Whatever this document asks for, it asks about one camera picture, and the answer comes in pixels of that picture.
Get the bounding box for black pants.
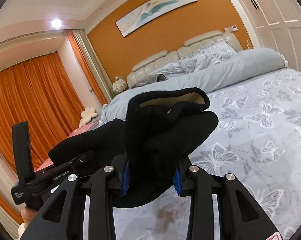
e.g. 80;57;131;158
48;87;218;208

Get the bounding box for left hand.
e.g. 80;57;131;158
20;206;37;226

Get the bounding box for pink bench cushion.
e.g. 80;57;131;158
36;117;100;172

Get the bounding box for butterfly print grey bedsheet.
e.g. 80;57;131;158
111;67;301;240

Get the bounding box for white flower plush cushion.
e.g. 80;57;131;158
78;107;98;128

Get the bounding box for white flower bedside lamp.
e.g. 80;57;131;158
112;76;129;95

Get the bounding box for narrow orange curtain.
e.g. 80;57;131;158
66;30;107;106

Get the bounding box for grey folded duvet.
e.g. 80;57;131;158
100;48;288;125

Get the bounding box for beige padded headboard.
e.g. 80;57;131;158
126;30;243;88

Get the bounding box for dark grey rolled blanket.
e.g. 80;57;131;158
131;74;167;89

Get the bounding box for round ceiling light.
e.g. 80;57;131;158
50;18;63;30

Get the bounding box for grey butterfly pillow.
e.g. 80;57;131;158
179;40;237;74

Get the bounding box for white wardrobe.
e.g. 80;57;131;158
231;0;301;72

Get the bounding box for wall switch panel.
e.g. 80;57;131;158
224;25;238;33

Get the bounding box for framed feather wall painting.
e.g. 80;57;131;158
116;0;197;37

